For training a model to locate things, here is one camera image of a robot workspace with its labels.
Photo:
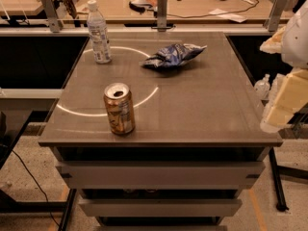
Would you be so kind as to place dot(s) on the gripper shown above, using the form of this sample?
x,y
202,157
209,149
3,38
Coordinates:
x,y
297,38

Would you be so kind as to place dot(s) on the clear plastic water bottle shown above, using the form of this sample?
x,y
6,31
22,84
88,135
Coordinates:
x,y
98,34

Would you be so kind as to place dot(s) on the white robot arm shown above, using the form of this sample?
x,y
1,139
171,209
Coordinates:
x,y
292,40

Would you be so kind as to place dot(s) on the small clear bottle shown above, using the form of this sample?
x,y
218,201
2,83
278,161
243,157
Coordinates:
x,y
262,87

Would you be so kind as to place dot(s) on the orange soda can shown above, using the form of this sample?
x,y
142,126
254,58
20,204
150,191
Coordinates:
x,y
119,106

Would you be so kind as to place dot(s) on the black table leg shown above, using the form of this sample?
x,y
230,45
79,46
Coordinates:
x,y
281,205

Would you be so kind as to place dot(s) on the white paper sheet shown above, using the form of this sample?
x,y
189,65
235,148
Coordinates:
x,y
229,16

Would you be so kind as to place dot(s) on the blue chip bag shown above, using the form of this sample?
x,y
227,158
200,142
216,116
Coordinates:
x,y
173,56

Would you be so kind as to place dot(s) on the grey drawer cabinet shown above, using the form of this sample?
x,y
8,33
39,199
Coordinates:
x,y
203,111

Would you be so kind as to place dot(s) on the top grey drawer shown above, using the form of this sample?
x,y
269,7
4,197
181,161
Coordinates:
x,y
160,175

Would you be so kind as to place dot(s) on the grey drawer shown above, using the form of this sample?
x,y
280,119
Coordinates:
x,y
160,175
151,208

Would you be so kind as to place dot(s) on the middle grey drawer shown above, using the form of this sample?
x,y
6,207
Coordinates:
x,y
151,208

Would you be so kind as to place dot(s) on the right metal bracket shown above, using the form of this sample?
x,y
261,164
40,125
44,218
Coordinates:
x,y
277,9

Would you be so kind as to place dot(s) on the metal bracket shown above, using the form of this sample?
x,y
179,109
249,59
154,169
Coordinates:
x,y
277,9
55,25
161,24

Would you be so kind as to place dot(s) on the middle metal bracket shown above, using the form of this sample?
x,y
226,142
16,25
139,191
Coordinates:
x,y
161,24

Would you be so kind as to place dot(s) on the left metal bracket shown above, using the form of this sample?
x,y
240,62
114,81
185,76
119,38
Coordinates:
x,y
55,25

